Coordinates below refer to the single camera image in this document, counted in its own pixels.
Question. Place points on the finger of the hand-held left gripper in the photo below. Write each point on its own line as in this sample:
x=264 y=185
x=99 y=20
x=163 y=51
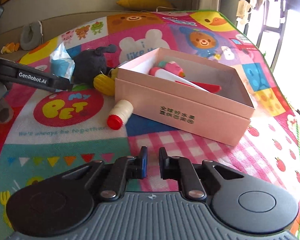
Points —
x=37 y=77

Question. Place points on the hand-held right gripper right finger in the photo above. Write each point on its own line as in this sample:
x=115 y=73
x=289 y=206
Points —
x=163 y=162

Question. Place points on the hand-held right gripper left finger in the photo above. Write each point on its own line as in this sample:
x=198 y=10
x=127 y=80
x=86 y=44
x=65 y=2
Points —
x=144 y=162

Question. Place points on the grey plush toy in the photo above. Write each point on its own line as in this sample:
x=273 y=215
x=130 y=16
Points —
x=90 y=63

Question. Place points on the pink cardboard box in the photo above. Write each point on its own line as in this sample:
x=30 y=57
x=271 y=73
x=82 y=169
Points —
x=177 y=110

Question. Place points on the person's left hand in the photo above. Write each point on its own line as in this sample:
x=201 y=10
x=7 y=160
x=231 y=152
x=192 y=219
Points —
x=1 y=112

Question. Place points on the blue tissue packet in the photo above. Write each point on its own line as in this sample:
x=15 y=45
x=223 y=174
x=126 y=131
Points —
x=60 y=65

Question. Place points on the small orange yellow toy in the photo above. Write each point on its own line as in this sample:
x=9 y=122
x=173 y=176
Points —
x=11 y=48

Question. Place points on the grey neck pillow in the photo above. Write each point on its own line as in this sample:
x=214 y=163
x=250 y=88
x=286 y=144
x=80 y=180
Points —
x=27 y=36

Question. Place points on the cream bottle with red cap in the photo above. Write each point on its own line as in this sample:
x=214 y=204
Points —
x=121 y=111

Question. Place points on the yellow corn toy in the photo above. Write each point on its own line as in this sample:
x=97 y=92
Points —
x=103 y=82

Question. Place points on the colourful cartoon play mat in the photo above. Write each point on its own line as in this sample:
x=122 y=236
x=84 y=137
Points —
x=65 y=140

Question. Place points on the red and white toy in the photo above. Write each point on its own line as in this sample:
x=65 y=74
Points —
x=170 y=77

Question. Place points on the pink toy pen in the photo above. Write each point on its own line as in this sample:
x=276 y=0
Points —
x=173 y=68

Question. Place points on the yellow pillow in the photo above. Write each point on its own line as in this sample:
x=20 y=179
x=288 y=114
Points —
x=145 y=3

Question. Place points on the hanging laundry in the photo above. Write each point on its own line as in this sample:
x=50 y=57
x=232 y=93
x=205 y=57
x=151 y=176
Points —
x=250 y=0

